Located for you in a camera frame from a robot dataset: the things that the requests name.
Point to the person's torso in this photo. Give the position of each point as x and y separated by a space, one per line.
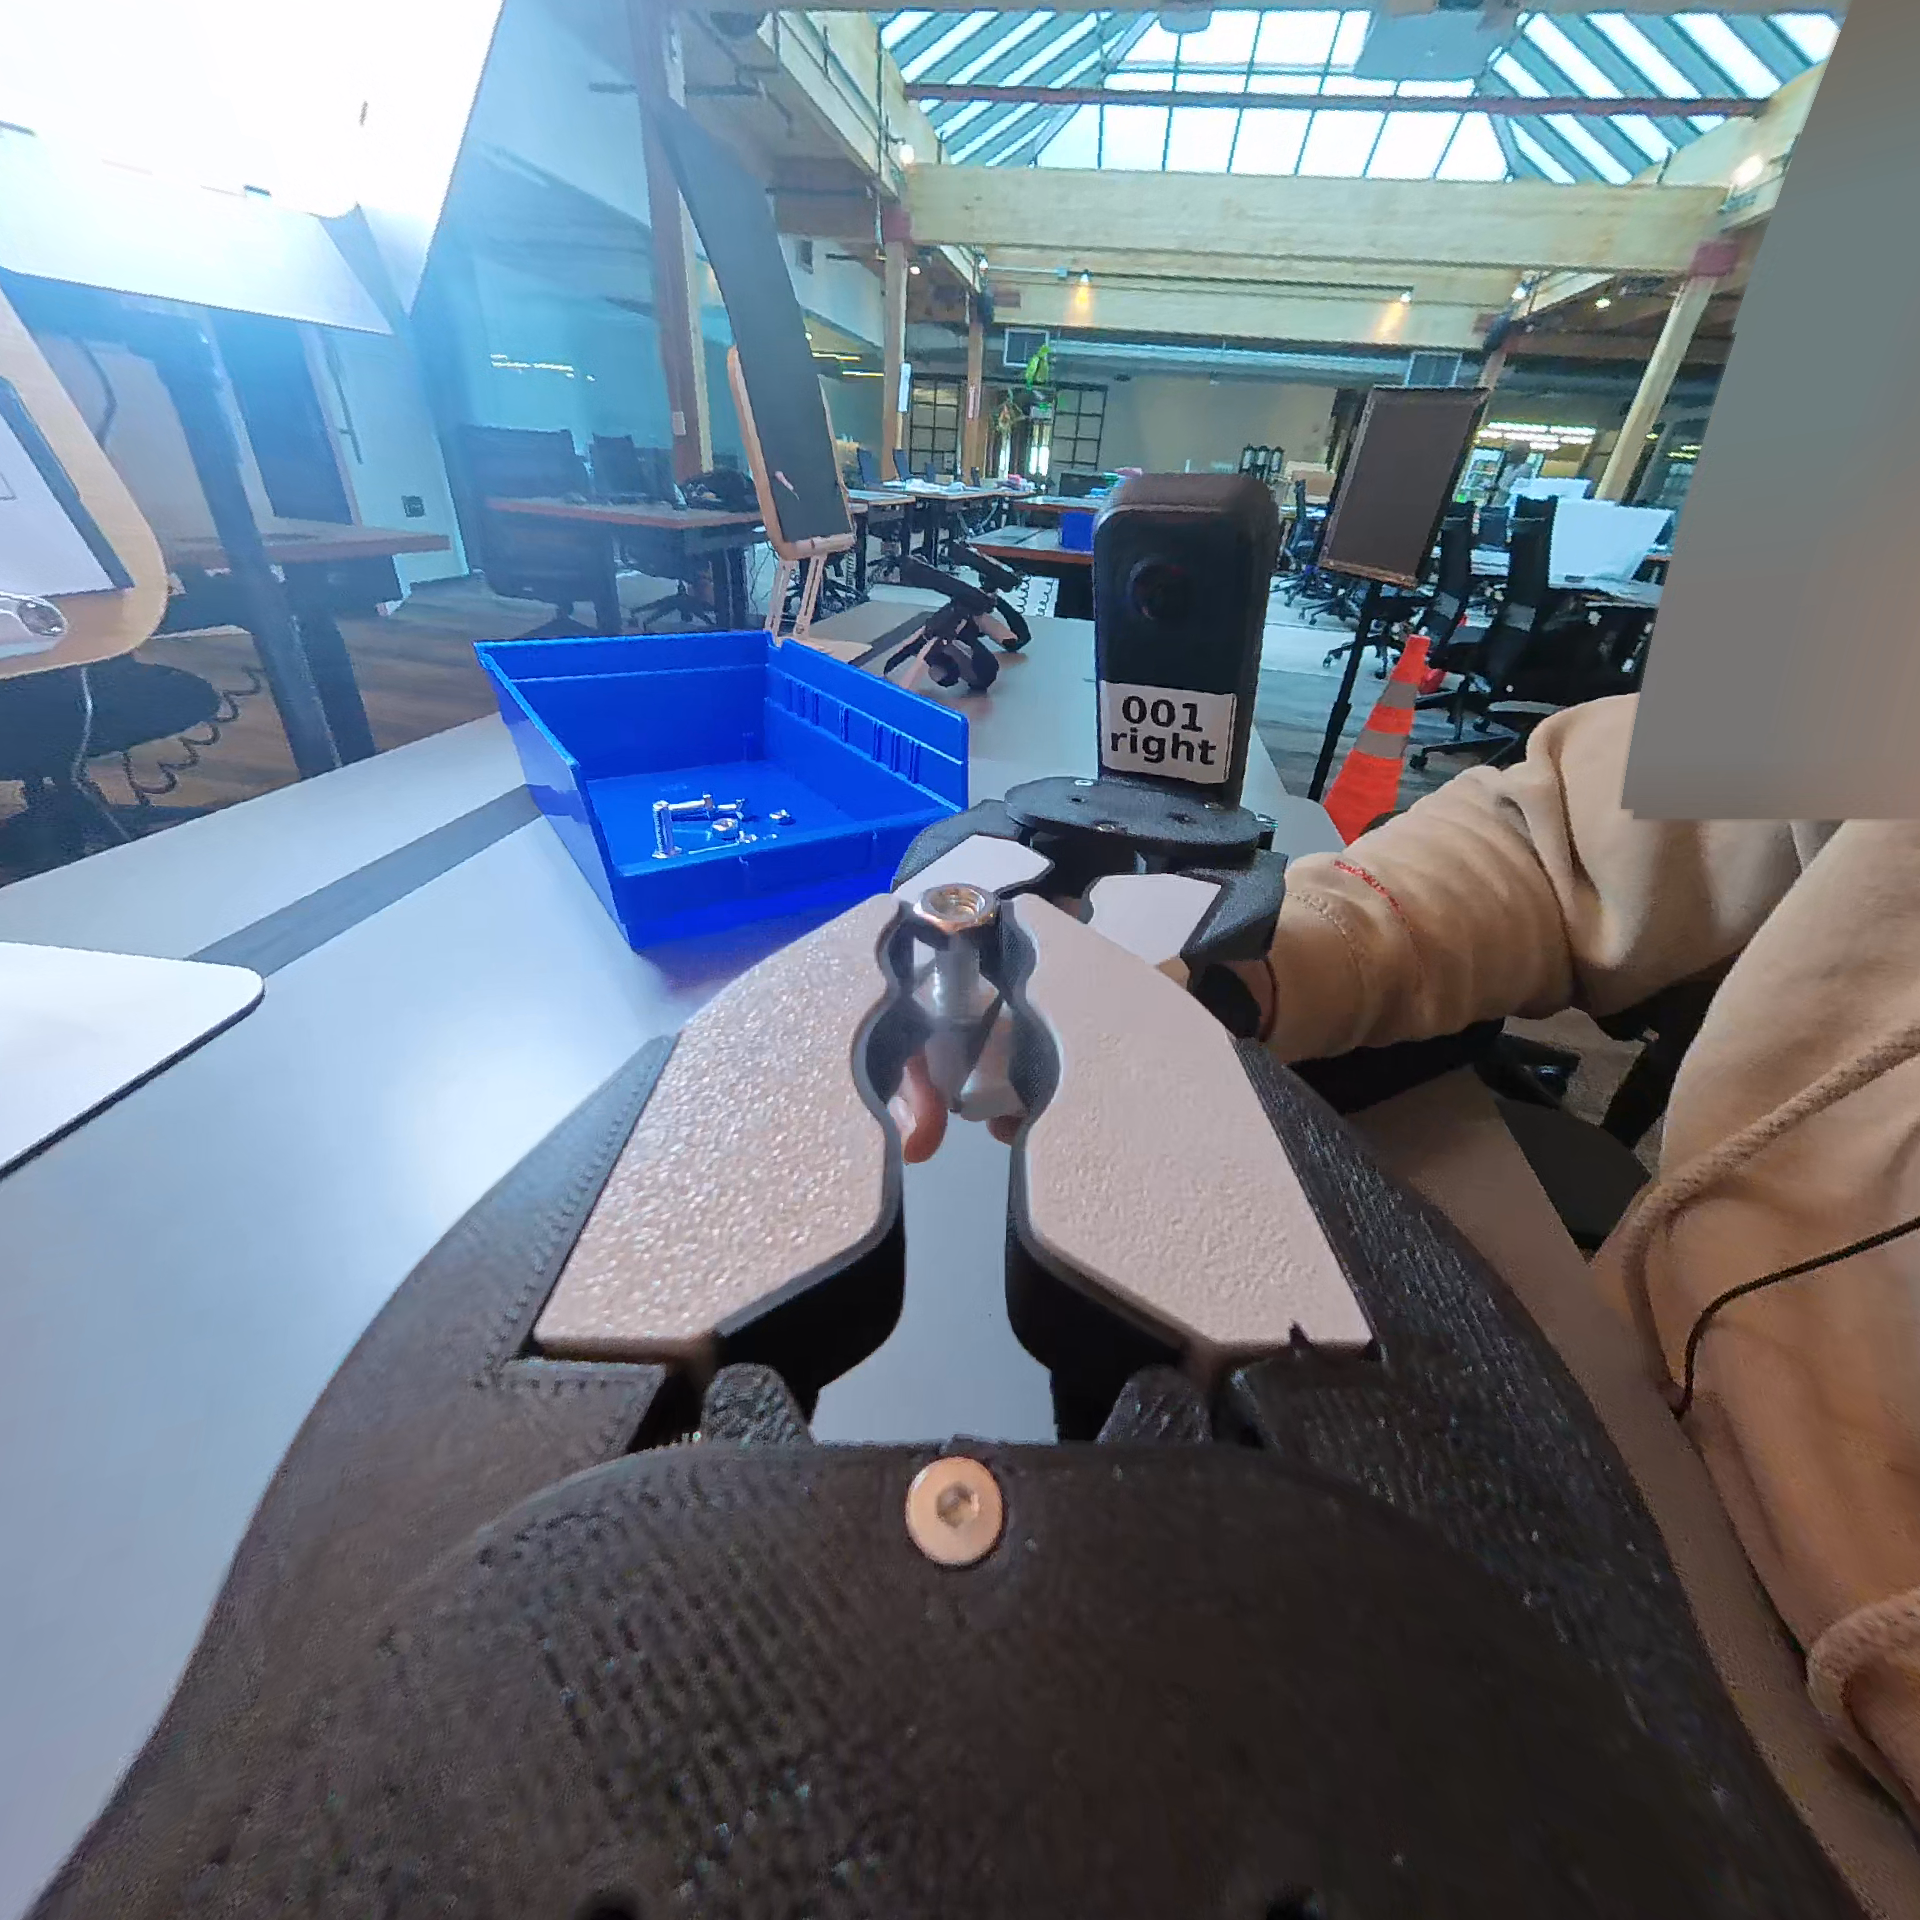
1803 1351

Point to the person's right forearm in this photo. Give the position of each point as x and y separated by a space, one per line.
1470 902

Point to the black office chair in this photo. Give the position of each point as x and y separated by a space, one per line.
1576 1125

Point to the black panel on tripod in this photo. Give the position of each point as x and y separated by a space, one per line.
1407 482

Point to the wooden poster stand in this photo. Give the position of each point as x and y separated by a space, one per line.
767 331

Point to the white document stand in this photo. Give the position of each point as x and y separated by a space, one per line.
122 1038

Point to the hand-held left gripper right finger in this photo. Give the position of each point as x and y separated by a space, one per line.
1194 1171

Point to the orange traffic cone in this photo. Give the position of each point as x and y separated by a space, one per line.
1383 750

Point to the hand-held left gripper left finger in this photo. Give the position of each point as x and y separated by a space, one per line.
717 1171

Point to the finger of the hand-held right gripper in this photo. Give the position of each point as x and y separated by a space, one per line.
1157 916
926 1125

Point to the blue plastic bin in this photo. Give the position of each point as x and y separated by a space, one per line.
556 720

